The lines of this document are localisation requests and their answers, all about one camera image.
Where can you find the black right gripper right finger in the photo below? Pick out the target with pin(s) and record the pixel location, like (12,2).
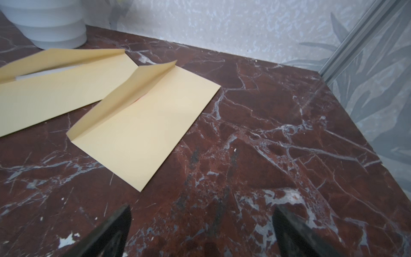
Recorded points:
(296,239)

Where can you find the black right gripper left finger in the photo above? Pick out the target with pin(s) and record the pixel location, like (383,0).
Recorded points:
(106,240)

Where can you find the cream yellow envelope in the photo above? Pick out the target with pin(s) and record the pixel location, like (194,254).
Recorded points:
(56,81)
(134,129)

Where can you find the white ribbed flower pot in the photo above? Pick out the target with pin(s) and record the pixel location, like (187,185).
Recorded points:
(48,24)

